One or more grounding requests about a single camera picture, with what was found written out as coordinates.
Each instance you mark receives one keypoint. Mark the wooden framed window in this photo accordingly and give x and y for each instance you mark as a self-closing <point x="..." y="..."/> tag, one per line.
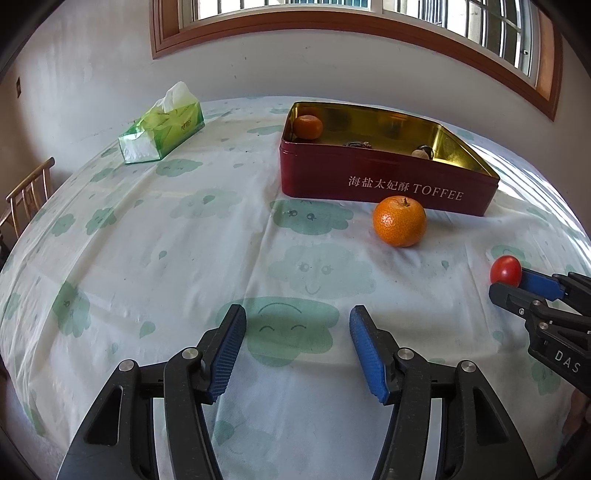
<point x="323" y="27"/>

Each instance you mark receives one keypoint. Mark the red cherry tomato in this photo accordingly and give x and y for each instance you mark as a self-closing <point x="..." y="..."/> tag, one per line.
<point x="504" y="270"/>

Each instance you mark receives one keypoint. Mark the green cloud print tablecloth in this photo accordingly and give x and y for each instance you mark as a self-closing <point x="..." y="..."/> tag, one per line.
<point x="161" y="277"/>

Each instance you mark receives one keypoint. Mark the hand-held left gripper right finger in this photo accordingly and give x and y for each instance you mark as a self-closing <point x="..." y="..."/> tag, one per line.
<point x="367" y="355"/>

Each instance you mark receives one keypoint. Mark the deep orange rough-topped mandarin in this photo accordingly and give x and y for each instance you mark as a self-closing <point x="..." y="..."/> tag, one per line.
<point x="308" y="127"/>

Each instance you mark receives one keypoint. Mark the mandarin with stem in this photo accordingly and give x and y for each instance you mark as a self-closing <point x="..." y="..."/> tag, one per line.
<point x="399" y="222"/>

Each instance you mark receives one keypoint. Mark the person's right hand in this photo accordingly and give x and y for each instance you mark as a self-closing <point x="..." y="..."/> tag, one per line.
<point x="579" y="413"/>

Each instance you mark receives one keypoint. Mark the red and gold tin box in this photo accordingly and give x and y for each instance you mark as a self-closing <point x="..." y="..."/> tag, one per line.
<point x="323" y="175"/>

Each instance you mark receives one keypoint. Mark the small dark round object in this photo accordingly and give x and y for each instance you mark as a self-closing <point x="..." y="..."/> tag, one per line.
<point x="427" y="149"/>

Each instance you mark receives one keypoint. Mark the wooden chair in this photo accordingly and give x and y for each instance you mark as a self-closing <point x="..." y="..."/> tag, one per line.
<point x="30" y="194"/>

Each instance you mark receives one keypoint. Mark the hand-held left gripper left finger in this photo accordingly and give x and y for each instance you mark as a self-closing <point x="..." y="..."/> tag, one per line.
<point x="226" y="355"/>

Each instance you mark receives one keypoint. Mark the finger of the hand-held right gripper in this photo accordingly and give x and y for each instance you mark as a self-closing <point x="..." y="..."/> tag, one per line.
<point x="540" y="284"/>
<point x="510" y="300"/>

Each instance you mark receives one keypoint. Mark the green tissue box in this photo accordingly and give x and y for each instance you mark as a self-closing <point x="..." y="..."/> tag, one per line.
<point x="159" y="134"/>

